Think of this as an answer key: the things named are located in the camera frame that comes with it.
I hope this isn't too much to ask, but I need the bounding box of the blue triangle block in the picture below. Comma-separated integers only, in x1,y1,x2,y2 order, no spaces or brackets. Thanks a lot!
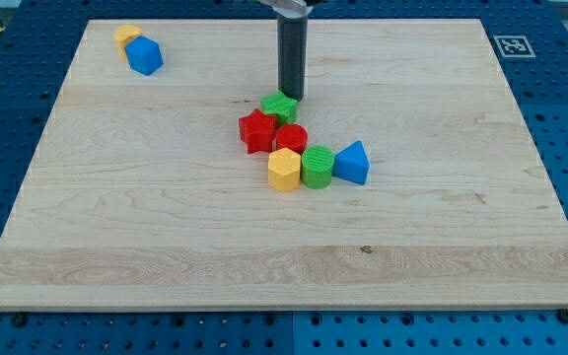
332,140,370,185

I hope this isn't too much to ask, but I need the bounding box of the yellow hexagon block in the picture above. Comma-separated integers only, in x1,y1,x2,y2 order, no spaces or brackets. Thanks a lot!
268,148,301,192

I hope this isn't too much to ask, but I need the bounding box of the red cylinder block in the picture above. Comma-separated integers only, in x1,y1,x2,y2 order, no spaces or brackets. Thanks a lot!
275,123,308,154

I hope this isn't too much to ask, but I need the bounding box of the yellow half-cylinder block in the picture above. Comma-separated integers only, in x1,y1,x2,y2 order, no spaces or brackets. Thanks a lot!
113,25,143,60

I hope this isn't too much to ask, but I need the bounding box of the white fiducial marker tag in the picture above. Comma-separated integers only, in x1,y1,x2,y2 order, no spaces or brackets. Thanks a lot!
493,35,535,58

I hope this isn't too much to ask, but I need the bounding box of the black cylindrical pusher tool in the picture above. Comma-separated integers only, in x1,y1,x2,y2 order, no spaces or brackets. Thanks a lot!
277,15,308,101

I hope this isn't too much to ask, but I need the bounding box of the red star block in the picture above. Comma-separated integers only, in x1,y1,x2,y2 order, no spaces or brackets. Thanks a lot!
239,108,277,154

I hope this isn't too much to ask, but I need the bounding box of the light wooden board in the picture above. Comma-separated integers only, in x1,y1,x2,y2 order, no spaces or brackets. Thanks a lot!
0,19,568,312

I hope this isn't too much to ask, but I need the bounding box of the blue cube block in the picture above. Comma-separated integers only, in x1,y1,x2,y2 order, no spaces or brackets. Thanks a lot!
125,35,164,76

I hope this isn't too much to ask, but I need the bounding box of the green star block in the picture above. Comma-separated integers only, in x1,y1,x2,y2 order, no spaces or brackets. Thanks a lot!
260,91,298,126

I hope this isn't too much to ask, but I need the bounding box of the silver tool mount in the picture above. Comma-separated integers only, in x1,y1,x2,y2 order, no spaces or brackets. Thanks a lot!
258,0,313,16

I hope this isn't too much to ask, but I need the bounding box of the green cylinder block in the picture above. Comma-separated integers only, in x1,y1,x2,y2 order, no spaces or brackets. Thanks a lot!
301,145,334,189

